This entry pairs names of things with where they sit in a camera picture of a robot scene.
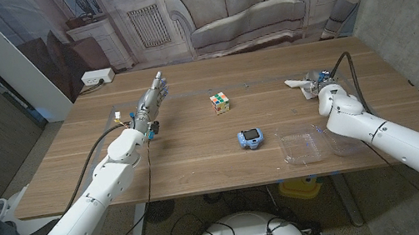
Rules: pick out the clear plastic clamshell container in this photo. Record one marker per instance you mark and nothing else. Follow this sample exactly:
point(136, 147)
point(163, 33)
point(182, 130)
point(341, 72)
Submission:
point(303, 147)

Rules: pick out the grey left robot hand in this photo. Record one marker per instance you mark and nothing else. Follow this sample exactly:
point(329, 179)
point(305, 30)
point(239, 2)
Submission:
point(149, 100)

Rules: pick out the yellow object under table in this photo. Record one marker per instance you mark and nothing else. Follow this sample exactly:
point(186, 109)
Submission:
point(300, 189)

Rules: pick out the grey table leg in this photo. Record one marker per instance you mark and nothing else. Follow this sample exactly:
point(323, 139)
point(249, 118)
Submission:
point(139, 230)
point(348, 201)

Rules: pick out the white paper towel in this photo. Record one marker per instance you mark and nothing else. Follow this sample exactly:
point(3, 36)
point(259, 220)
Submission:
point(294, 83)

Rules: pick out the blue toy camera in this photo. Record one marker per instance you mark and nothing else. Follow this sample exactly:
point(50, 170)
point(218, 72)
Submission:
point(251, 139)

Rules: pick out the black round floor object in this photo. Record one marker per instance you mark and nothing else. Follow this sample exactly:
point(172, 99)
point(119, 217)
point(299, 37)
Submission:
point(159, 211)

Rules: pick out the printed living room backdrop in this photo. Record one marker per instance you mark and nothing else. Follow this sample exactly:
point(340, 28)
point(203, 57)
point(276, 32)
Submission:
point(242, 2)

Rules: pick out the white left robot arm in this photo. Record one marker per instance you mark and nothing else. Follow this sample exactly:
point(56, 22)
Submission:
point(102, 185)

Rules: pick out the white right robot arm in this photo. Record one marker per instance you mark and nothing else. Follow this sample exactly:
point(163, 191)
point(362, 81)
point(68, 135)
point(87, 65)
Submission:
point(397, 134)

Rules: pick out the white power strip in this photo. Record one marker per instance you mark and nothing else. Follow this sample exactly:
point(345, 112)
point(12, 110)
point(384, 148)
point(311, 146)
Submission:
point(97, 76)

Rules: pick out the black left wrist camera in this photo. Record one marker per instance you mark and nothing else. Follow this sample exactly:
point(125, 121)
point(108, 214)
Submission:
point(154, 127)

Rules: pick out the multicolour puzzle cube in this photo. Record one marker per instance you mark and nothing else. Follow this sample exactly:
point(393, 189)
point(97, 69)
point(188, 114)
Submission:
point(220, 103)

